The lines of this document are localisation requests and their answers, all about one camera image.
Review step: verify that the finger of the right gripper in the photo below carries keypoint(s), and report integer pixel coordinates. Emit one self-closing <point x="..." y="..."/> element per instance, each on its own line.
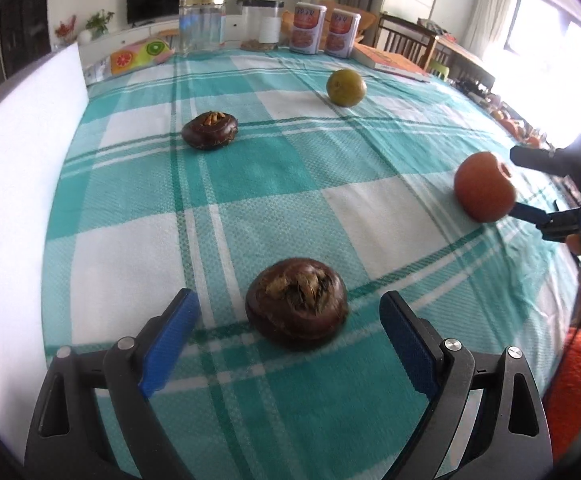
<point x="550" y="162"/>
<point x="557" y="225"/>

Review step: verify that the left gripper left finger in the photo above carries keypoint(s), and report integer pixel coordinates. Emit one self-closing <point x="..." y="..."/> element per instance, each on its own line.
<point x="67" y="437"/>

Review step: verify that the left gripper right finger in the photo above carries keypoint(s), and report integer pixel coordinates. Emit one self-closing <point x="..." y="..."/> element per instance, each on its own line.
<point x="510" y="435"/>

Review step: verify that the red apple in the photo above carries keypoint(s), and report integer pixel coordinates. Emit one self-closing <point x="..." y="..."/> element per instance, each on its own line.
<point x="484" y="188"/>

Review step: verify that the dark brown water chestnut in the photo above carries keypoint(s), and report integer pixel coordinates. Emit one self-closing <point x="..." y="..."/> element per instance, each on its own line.
<point x="298" y="303"/>

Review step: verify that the yellow green round fruit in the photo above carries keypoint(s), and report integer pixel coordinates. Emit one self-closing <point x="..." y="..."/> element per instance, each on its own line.
<point x="346" y="88"/>

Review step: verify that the wooden dining table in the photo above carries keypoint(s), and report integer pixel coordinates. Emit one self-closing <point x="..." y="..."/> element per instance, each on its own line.
<point x="462" y="63"/>

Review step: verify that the wooden chair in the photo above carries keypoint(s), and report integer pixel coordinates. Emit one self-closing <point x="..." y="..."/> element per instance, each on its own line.
<point x="412" y="41"/>

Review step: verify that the orange book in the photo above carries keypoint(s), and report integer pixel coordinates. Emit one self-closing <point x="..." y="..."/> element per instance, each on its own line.
<point x="387" y="62"/>

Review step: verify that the teal plaid tablecloth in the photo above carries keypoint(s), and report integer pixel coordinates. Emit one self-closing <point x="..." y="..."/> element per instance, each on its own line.
<point x="138" y="215"/>

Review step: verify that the right red snack tin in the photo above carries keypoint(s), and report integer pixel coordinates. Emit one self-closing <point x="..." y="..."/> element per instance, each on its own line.
<point x="342" y="33"/>

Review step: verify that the red snack tin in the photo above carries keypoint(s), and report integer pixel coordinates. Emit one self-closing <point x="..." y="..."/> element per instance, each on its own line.
<point x="307" y="28"/>
<point x="342" y="33"/>

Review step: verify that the left red snack tin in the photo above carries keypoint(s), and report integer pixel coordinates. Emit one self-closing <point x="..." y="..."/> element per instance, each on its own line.
<point x="307" y="28"/>

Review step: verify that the white cardboard box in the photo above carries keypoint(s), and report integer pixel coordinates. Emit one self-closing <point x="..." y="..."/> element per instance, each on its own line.
<point x="40" y="110"/>

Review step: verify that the clear canister black lid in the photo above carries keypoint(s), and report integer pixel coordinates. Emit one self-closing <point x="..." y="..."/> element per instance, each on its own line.
<point x="262" y="21"/>

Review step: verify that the clear glass jar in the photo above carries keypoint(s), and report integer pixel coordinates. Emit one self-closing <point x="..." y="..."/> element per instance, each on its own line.
<point x="201" y="25"/>

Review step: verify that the fruit pattern cushion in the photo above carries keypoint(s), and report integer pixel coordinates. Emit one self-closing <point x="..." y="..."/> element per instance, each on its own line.
<point x="142" y="54"/>

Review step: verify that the red flower vase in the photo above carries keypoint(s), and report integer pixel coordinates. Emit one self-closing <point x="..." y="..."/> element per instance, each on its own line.
<point x="64" y="32"/>

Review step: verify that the small potted plant left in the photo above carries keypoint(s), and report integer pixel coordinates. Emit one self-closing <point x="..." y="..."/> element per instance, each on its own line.
<point x="97" y="23"/>

